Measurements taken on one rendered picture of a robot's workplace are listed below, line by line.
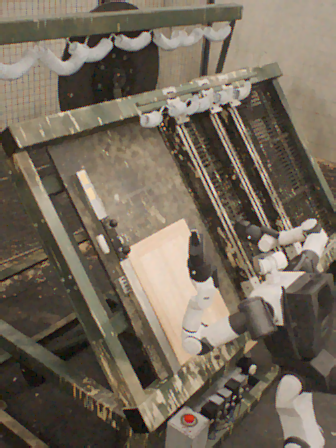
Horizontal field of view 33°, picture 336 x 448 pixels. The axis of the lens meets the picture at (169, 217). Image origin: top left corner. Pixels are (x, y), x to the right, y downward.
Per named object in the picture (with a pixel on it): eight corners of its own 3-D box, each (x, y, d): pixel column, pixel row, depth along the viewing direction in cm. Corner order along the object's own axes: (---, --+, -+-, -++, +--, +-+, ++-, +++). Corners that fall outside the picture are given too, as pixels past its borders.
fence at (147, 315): (168, 375, 241) (174, 374, 238) (71, 176, 239) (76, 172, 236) (175, 369, 245) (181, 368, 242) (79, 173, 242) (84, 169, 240)
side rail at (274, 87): (328, 233, 382) (342, 229, 375) (259, 87, 379) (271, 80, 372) (333, 229, 388) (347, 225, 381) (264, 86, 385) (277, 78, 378)
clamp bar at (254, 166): (292, 268, 329) (327, 258, 312) (204, 85, 326) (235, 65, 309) (299, 262, 336) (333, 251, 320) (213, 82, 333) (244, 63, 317)
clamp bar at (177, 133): (248, 306, 291) (285, 296, 275) (148, 99, 288) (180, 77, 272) (257, 298, 298) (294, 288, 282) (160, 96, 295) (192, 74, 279)
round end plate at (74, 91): (65, 166, 293) (65, 4, 257) (58, 163, 296) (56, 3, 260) (160, 134, 351) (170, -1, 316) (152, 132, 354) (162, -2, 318)
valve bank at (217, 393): (207, 455, 243) (213, 415, 232) (180, 438, 250) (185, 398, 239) (262, 393, 279) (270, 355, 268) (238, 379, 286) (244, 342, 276)
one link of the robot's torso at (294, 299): (351, 335, 234) (336, 256, 227) (318, 377, 209) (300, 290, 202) (288, 329, 253) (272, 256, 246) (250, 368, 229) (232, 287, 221)
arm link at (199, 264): (181, 256, 198) (185, 280, 205) (208, 254, 196) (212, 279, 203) (182, 233, 208) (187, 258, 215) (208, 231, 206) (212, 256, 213)
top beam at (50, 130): (7, 158, 220) (19, 148, 213) (-4, 135, 219) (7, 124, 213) (271, 81, 381) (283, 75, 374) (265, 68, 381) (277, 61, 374)
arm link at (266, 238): (257, 241, 292) (276, 250, 287) (247, 246, 284) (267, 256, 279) (263, 221, 288) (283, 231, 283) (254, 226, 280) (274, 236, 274)
